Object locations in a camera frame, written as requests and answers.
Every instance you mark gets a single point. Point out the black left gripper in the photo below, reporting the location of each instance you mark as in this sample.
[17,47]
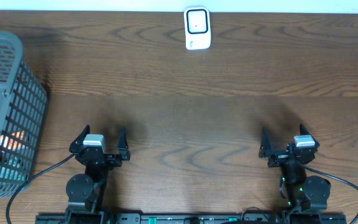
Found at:
[103,157]

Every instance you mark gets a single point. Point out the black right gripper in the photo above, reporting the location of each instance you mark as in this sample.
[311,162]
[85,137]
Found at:
[279,157]

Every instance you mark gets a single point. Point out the small orange juice carton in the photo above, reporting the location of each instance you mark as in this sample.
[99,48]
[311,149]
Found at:
[13,142]

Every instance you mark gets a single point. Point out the mint green snack packet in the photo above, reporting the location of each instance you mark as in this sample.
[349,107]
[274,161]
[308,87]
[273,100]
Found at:
[12,177]

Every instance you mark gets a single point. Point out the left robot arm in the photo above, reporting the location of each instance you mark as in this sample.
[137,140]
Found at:
[86,191]

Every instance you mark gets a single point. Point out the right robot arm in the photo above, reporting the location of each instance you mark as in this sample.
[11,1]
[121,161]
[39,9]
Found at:
[307,195]

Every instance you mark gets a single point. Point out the white barcode scanner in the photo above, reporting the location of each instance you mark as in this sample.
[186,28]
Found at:
[197,28]

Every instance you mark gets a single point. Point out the grey plastic mesh basket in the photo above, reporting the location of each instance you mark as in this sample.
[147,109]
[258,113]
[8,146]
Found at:
[23,105]

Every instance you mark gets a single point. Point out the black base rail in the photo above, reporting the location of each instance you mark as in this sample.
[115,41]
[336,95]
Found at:
[136,218]

